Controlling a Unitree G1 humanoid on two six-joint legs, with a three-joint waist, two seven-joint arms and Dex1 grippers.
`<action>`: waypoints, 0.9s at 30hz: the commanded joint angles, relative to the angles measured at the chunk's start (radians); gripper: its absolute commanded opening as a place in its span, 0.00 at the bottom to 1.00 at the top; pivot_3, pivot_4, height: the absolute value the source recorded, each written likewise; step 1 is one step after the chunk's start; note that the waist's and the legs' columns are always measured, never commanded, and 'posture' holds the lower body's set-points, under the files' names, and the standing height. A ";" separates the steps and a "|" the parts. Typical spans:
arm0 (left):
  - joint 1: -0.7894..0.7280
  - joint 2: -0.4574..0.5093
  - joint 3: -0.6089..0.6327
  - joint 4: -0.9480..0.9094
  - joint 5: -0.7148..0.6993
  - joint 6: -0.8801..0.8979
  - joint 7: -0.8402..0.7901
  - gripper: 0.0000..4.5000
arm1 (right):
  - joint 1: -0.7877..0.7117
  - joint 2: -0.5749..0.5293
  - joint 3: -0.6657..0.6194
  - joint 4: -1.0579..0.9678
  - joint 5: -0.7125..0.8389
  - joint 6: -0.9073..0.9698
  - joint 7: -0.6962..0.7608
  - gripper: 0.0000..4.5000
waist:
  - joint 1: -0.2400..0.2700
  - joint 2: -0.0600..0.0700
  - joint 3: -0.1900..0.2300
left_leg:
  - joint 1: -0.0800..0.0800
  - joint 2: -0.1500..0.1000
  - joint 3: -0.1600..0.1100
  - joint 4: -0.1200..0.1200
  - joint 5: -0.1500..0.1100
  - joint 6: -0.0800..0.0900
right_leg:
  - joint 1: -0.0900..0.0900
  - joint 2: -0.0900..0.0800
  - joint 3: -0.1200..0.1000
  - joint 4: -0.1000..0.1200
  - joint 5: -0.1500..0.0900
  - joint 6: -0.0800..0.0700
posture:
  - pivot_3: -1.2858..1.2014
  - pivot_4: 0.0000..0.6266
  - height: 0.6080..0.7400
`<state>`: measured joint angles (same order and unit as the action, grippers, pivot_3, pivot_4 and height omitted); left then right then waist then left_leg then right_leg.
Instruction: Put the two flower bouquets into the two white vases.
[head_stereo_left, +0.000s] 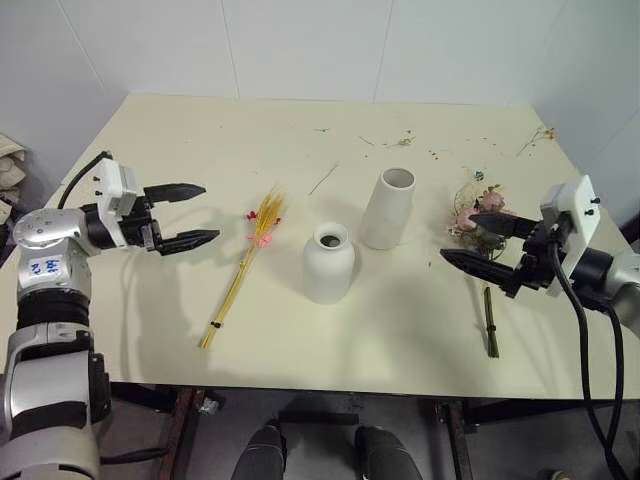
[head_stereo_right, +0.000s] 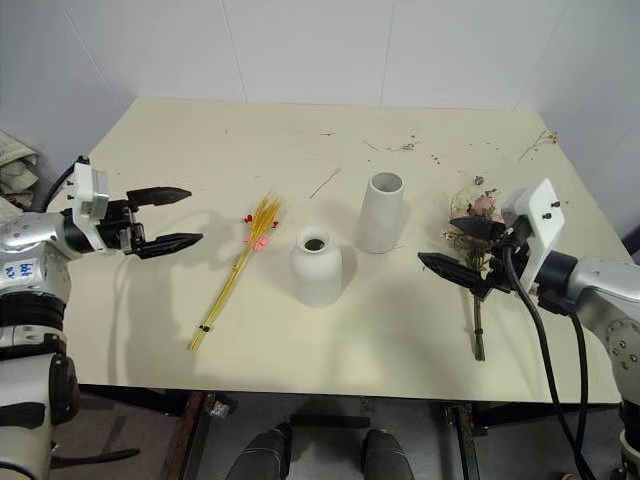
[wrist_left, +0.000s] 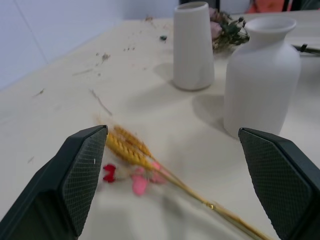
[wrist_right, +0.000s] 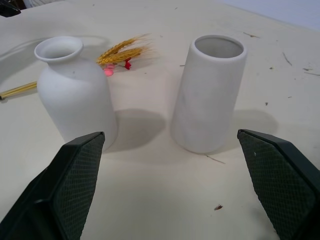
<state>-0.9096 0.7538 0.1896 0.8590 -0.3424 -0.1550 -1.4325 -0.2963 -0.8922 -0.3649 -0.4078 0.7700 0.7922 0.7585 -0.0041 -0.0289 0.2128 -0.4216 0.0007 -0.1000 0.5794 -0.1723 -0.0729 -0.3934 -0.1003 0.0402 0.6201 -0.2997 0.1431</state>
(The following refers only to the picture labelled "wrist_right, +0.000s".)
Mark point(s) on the white flared-neck ceramic vase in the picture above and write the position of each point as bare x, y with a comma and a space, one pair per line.
75, 100

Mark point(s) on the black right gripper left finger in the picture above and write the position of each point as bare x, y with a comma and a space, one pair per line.
72, 185

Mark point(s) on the golden dried wheat stalks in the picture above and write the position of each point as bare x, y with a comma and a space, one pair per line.
122, 53

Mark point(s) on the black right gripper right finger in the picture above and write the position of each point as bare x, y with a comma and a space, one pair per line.
280, 182

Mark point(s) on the black robot gripper part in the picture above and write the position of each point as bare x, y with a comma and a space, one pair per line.
8, 8

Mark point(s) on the white cylindrical ceramic vase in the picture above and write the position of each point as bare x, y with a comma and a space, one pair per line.
207, 100

